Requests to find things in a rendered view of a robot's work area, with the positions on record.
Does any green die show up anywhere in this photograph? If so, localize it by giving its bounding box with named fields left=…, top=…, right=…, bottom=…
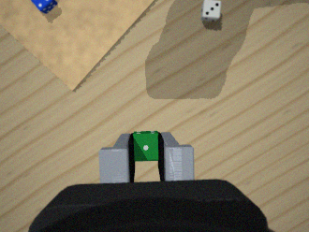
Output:
left=133, top=131, right=158, bottom=162

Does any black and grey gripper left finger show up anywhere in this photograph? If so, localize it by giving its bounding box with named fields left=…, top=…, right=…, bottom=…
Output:
left=98, top=133, right=135, bottom=183

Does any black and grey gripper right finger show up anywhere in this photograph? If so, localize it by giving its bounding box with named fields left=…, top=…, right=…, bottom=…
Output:
left=158, top=132, right=195, bottom=181

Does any white die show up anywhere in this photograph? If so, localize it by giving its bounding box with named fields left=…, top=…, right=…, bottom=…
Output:
left=200, top=0, right=221, bottom=22

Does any blue die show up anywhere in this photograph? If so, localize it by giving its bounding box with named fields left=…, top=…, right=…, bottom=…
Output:
left=31, top=0, right=58, bottom=14

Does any tan mat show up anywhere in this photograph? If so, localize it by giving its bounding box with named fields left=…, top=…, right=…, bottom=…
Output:
left=0, top=0, right=155, bottom=91

